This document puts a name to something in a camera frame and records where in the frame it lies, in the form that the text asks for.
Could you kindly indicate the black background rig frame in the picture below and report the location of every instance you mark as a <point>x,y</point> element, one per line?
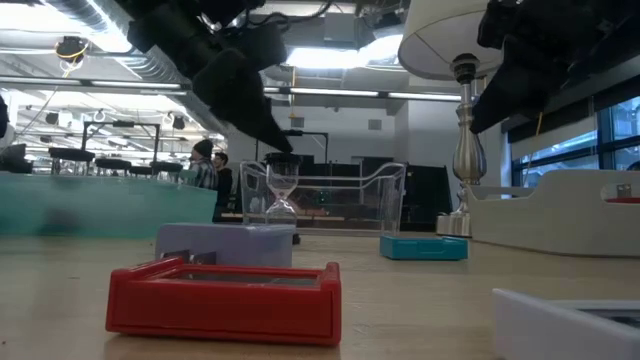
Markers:
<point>120,123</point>
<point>315,133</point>

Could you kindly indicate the grey wall vent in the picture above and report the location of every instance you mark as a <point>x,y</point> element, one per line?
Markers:
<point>375,124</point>

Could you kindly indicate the white plastic bin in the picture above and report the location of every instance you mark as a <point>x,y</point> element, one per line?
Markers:
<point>550,220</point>

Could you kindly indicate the clear plastic bin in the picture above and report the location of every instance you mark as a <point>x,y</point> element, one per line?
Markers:
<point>350,200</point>

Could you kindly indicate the black cabinet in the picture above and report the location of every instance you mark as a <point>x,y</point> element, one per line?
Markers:
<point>427,200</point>

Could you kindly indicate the grey ceiling duct unit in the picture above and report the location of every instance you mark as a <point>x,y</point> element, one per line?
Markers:
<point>340,30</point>

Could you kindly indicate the overhead bar with light strips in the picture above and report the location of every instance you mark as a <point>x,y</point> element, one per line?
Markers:
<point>350,93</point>

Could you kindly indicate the person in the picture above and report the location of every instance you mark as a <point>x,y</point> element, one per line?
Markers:
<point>202,165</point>
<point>223,180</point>

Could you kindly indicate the dark background monitor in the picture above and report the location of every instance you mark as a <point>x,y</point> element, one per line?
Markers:
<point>12,157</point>

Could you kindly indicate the lavender USB wall charger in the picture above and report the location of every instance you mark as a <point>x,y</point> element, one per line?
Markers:
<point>235,242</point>

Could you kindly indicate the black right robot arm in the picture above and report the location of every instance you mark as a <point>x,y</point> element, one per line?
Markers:
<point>625,20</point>

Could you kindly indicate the teal rectangular tray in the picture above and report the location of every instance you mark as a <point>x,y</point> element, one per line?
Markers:
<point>422,248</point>

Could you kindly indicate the dark-framed window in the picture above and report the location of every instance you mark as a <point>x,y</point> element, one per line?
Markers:
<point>620,120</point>

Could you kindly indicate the black-capped orange sand hourglass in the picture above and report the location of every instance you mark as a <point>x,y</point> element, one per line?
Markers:
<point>282,159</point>

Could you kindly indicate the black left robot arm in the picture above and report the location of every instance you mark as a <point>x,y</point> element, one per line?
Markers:
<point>2,115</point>

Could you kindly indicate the red rectangular tray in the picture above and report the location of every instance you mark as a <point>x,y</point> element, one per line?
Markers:
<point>225,310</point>

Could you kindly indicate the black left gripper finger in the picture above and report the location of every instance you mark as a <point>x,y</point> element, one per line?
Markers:
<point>235,95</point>

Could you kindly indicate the teal translucent plastic tray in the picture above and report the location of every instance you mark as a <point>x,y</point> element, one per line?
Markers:
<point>100,205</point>

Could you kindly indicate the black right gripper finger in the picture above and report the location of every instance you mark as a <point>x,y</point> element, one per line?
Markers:
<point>520,85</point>

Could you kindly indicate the silver table lamp white shade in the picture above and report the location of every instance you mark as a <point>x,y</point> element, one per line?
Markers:
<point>470,155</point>

